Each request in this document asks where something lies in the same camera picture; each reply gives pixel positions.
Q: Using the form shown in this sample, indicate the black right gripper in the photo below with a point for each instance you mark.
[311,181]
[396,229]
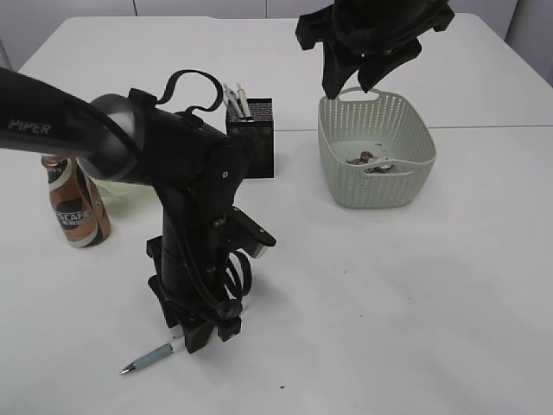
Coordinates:
[350,28]

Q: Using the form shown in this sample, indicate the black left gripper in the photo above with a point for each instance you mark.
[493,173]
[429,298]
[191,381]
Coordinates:
[171,280]

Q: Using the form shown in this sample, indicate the blue grey ballpoint pen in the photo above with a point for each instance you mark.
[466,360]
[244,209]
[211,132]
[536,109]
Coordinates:
[151,356]

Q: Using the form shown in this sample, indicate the brown grey paper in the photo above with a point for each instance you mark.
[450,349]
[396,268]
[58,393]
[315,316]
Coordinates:
[358,159]

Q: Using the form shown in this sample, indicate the paper with pink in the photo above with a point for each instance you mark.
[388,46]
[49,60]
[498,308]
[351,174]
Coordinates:
[375,164]

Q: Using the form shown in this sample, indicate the cream grip ballpoint pen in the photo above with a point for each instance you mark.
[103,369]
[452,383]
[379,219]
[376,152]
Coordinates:
[245,109]

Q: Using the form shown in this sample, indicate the grey grip ballpoint pen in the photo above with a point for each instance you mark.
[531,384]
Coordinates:
[231,99]

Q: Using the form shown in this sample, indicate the brown Nescafe coffee bottle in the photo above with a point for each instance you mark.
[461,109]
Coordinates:
[76,202]

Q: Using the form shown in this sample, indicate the pale green plastic basket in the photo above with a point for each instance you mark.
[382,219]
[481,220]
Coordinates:
[388,125]

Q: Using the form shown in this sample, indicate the black mesh pen holder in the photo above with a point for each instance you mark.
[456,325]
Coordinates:
[260,134]

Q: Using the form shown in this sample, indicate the pale green wavy plate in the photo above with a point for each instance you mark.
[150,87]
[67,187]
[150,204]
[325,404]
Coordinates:
[122,191]

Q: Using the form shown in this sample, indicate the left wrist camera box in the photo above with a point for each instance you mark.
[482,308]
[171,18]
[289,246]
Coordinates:
[241,232]

